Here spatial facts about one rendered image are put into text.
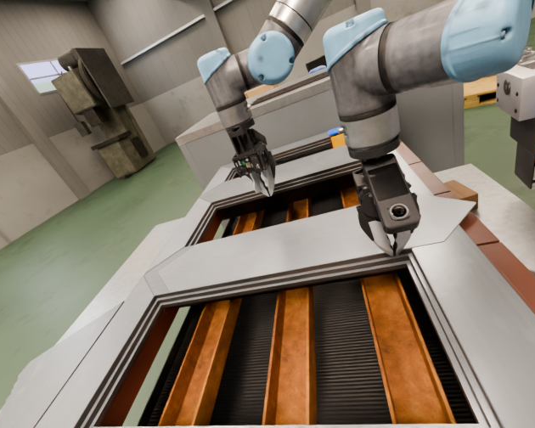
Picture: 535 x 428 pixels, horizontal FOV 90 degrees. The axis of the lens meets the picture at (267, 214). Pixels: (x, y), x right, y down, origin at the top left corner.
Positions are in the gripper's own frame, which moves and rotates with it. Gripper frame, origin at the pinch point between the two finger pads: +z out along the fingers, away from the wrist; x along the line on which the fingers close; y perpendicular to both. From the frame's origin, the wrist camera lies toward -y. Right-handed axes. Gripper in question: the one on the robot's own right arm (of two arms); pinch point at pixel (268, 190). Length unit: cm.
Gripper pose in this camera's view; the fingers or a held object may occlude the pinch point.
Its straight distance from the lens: 75.1
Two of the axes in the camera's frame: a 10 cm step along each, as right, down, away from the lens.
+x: 9.3, -2.3, -2.9
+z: 3.5, 8.2, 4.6
